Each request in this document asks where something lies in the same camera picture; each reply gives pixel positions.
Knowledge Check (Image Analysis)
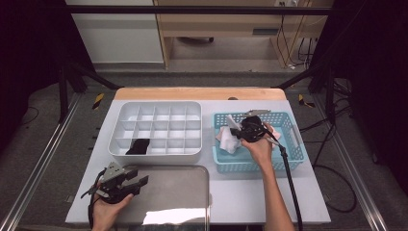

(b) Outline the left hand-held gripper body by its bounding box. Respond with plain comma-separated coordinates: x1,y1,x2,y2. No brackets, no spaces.
95,162,141,205

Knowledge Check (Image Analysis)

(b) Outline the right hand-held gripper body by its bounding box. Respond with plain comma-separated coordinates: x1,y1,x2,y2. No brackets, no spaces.
239,109,272,144

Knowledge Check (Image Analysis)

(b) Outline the blue perforated plastic basket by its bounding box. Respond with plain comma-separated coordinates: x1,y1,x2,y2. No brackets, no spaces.
211,111,306,174

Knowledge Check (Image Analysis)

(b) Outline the white compartment organizer box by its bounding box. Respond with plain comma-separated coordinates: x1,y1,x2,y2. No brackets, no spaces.
108,100,203,166

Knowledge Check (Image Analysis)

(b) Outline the person's right hand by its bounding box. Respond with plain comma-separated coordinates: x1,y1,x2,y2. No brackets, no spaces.
241,123,275,169

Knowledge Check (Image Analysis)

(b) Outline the person's left hand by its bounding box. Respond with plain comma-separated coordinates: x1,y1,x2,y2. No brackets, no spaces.
91,192,134,231

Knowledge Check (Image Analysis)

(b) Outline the light wooden table board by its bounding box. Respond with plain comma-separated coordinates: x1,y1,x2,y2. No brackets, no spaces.
114,87,288,101

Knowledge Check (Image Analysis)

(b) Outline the yellow and black tape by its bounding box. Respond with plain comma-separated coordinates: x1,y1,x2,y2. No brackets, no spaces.
91,92,106,111
297,93,316,109

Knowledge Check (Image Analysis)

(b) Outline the grey desk label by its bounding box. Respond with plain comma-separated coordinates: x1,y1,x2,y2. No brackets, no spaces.
252,28,279,37

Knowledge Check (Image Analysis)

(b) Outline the wooden desk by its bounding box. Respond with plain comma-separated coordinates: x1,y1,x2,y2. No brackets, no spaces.
153,0,335,69

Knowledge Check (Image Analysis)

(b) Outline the white power strip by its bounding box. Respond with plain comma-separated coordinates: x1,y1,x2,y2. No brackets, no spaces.
273,0,301,8

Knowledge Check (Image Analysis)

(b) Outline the white cabinet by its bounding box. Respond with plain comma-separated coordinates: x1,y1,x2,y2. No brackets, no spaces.
65,0,166,64

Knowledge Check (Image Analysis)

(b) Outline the black curtain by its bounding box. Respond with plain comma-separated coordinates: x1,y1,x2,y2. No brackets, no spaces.
309,0,408,187
0,0,95,155

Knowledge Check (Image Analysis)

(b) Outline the left hand-held gripper black cable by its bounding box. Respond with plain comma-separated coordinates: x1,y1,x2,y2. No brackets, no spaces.
81,168,109,230

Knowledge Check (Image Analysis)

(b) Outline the hand-held gripper black cable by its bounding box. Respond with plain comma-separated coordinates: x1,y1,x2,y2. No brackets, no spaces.
81,168,109,230
256,124,304,231

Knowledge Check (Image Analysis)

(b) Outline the black frame strut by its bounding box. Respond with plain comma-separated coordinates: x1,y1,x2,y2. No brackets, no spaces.
58,61,122,123
274,62,337,125

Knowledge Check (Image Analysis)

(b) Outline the right hand-held gripper black cable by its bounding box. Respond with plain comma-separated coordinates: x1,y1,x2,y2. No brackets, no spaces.
256,124,304,231

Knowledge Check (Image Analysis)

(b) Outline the aluminium floor rail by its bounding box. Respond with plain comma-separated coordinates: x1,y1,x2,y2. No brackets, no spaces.
312,94,391,231
0,92,83,231

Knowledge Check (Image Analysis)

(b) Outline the black floor cable loop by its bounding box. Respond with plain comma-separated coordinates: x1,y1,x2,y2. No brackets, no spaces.
312,164,358,214

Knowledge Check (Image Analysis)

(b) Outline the black horizontal frame bar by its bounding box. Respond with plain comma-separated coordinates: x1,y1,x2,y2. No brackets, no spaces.
65,5,335,15

